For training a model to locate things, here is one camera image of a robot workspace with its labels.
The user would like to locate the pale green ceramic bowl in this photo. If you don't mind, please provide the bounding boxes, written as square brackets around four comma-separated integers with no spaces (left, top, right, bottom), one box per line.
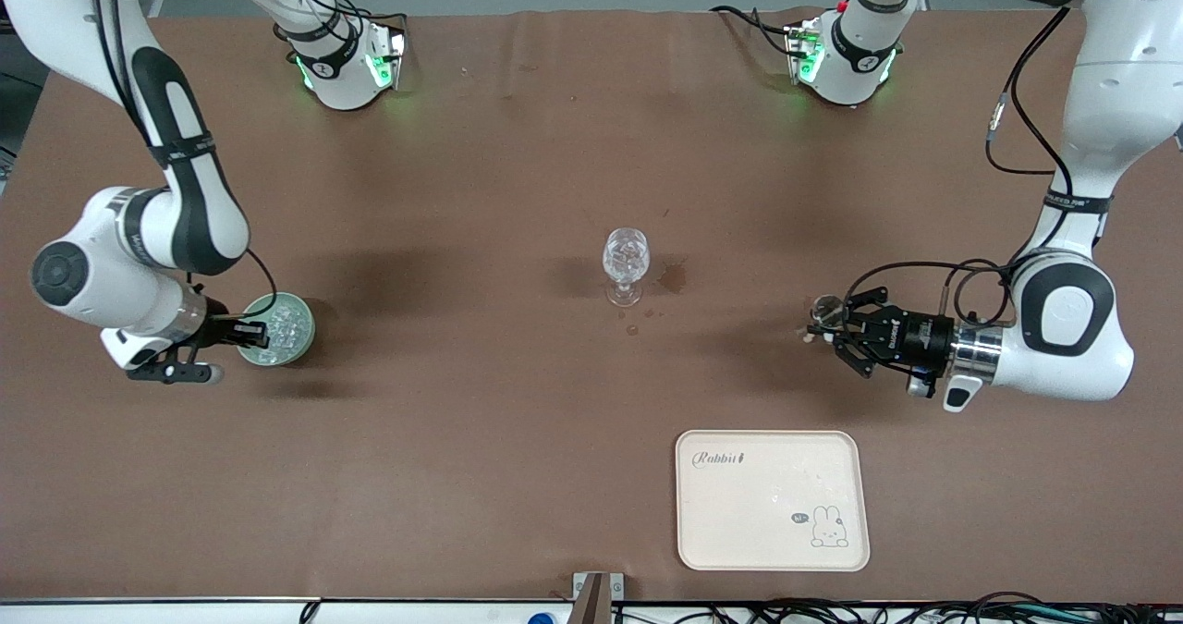
[236,291,317,368]

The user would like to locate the cream rabbit print tray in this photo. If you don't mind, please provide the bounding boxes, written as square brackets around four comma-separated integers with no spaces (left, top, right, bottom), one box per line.
[675,429,872,573]

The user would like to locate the black left base cable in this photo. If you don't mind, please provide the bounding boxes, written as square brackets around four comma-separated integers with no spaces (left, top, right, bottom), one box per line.
[710,5,798,56]

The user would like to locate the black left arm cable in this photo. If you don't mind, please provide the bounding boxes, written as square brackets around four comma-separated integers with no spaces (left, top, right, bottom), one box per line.
[846,5,1078,329]

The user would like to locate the clear ice cubes pile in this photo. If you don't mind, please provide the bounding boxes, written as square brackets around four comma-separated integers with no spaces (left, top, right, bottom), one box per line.
[251,300,311,364]

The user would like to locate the grey metal bracket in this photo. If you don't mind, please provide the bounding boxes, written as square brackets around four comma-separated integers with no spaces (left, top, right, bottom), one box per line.
[572,571,626,624]

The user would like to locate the brown post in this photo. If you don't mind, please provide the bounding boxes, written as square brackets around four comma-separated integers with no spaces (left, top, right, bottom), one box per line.
[568,573,613,624]

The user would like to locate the tangled black cables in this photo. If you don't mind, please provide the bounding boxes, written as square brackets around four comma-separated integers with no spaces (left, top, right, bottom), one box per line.
[610,591,1183,624]

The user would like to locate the white frame rail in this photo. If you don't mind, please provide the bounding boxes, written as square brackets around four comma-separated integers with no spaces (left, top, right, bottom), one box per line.
[0,598,574,624]

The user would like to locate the clear stemmed wine glass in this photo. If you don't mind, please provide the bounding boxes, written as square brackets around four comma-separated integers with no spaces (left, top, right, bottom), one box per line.
[601,226,652,309]

